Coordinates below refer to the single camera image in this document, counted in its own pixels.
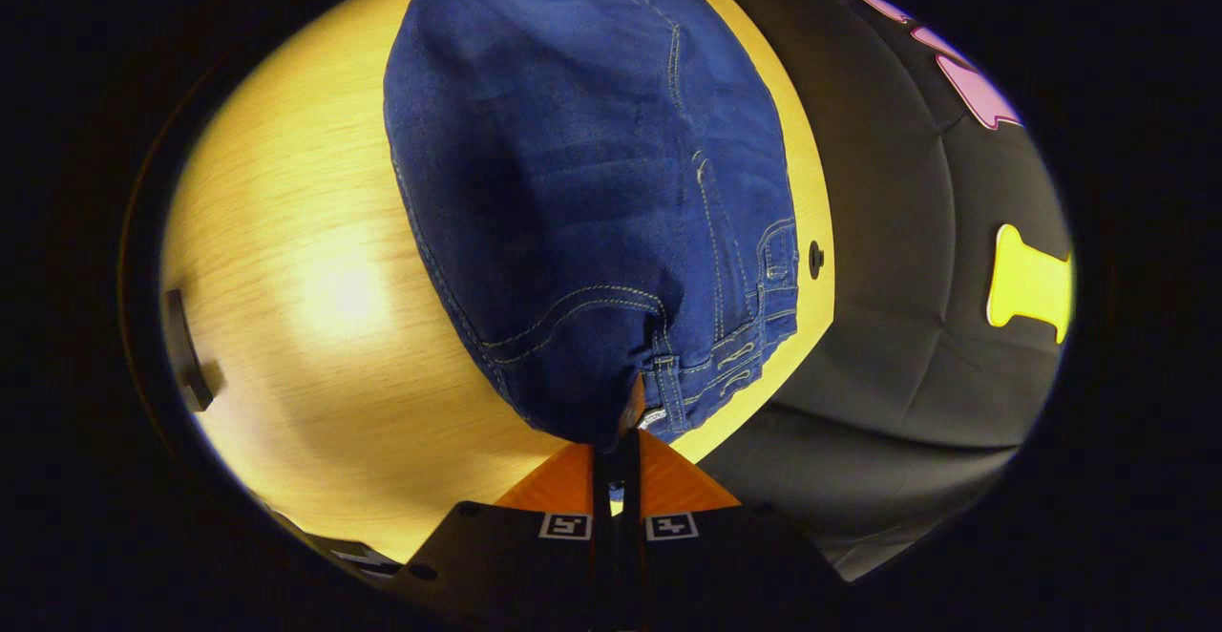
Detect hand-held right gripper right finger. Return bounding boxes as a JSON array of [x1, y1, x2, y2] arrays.
[[617, 428, 849, 632]]

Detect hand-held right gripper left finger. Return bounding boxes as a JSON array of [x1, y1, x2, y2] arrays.
[[382, 432, 618, 632]]

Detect blue denim jeans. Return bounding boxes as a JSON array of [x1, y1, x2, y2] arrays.
[[382, 0, 801, 452]]

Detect black table clamp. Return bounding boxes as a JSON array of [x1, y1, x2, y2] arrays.
[[162, 288, 216, 413]]

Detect black backdrop cloth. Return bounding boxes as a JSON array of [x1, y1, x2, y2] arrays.
[[668, 0, 1078, 583]]

